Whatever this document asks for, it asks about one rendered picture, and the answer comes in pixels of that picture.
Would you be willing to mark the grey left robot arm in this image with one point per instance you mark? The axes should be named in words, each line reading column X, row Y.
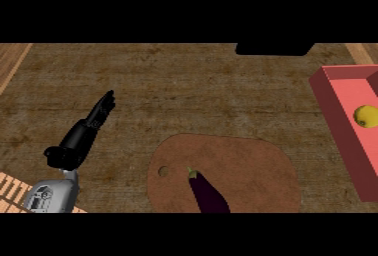
column 51, row 195

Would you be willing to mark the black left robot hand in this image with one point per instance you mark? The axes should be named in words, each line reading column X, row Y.
column 78, row 136

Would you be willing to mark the brown wooden cutting board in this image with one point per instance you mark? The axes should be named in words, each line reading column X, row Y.
column 245, row 160

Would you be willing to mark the red cardboard box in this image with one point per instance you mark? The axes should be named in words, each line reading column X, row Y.
column 344, row 133

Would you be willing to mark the purple eggplant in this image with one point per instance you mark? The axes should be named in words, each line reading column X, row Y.
column 208, row 196

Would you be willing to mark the yellow lemon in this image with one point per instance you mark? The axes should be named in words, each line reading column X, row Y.
column 366, row 116

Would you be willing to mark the black appliance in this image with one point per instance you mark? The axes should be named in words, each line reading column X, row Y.
column 273, row 49

